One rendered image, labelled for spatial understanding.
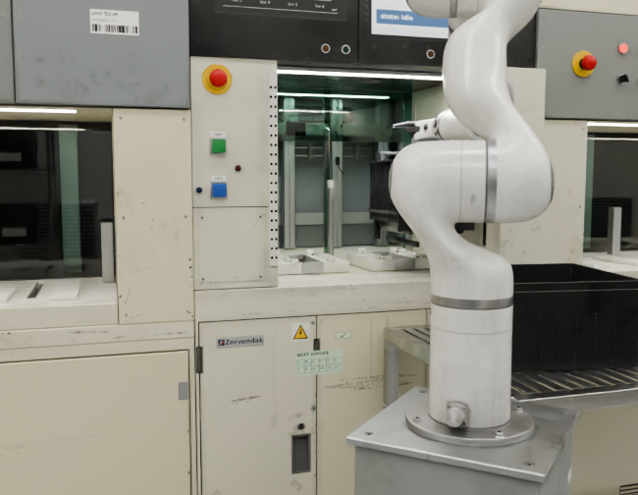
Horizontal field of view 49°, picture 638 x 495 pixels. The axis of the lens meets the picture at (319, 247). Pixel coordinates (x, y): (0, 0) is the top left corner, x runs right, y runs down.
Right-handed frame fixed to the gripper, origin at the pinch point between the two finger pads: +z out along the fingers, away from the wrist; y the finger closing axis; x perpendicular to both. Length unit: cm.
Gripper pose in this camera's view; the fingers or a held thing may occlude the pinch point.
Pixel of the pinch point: (422, 132)
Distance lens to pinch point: 189.5
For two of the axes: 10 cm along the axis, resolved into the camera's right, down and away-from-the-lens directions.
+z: -2.8, -0.9, 9.6
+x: 0.1, -10.0, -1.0
